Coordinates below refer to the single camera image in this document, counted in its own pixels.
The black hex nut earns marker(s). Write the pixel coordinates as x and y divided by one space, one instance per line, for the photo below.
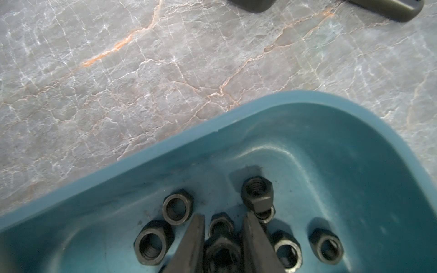
288 251
257 194
177 208
223 254
266 216
220 223
326 246
153 242

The teal plastic storage box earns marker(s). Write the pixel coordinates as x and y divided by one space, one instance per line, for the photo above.
333 165

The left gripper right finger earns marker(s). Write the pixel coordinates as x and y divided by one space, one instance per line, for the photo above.
258 254

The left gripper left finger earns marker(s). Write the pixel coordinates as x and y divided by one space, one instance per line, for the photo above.
189 256

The black plastic scoop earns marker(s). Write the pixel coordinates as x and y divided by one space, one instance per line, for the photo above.
397 10

